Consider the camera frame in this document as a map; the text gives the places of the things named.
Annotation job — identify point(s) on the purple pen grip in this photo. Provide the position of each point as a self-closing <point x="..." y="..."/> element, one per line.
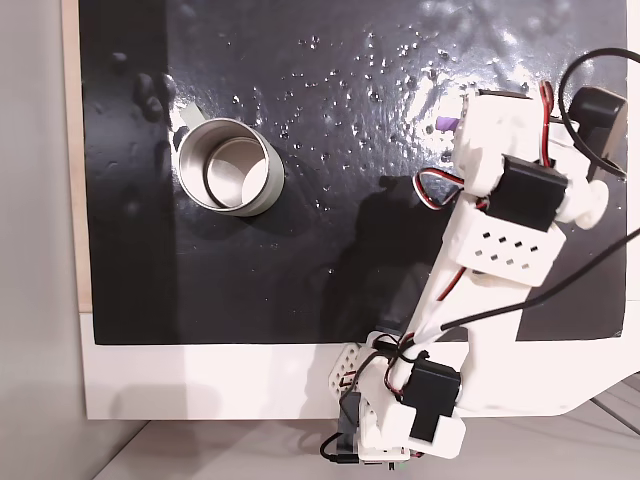
<point x="446" y="124"/>

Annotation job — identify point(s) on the black table mat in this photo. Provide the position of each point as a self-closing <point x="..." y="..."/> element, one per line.
<point x="300" y="250"/>

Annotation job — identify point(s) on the pale green steel mug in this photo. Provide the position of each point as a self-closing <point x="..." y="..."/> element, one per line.
<point x="230" y="170"/>

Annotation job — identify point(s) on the black camera box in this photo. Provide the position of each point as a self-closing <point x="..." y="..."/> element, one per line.
<point x="600" y="120"/>

